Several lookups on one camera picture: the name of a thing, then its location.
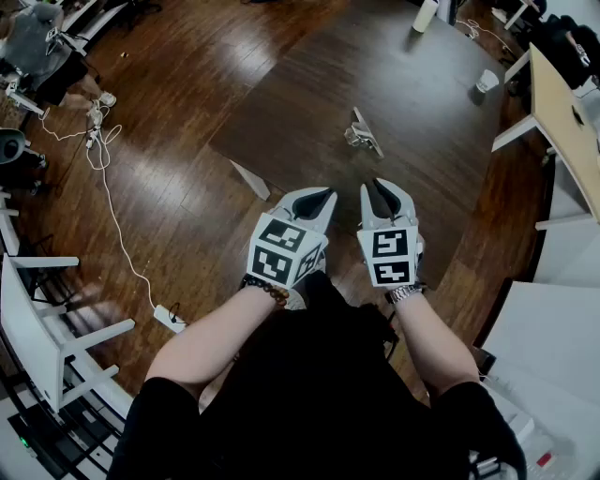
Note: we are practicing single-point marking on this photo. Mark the person's right forearm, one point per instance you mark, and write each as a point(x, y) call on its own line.
point(431, 342)

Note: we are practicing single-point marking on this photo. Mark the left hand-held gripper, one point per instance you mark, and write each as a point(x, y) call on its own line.
point(276, 250)

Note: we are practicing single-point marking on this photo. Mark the white power strip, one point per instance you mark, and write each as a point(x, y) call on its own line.
point(169, 319)

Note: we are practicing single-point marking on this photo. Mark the silver metal clip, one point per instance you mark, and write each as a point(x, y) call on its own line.
point(363, 133)

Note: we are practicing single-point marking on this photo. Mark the small white paper cup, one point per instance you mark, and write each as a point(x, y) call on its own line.
point(487, 80)

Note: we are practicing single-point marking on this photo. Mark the grey office chair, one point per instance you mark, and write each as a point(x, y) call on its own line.
point(14, 150)

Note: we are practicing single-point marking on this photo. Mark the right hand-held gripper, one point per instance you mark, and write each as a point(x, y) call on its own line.
point(391, 255)

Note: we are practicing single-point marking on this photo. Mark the white table leg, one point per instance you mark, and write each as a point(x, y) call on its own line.
point(250, 180)

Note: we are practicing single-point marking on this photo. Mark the silver metal wristwatch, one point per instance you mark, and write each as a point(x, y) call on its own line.
point(405, 294)

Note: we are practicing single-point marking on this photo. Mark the light wooden desk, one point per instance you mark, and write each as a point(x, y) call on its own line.
point(562, 117)

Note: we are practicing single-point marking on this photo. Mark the tall white paper cup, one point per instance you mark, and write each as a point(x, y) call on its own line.
point(424, 16)

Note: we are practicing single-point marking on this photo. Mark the white frame table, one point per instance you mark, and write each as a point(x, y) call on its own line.
point(37, 328)

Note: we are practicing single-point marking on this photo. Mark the white desk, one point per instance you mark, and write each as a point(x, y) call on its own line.
point(553, 347)

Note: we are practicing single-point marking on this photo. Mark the person's black clothing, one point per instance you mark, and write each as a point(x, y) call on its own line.
point(309, 403)

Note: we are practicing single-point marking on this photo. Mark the person's left forearm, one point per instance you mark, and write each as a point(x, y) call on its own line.
point(215, 333)

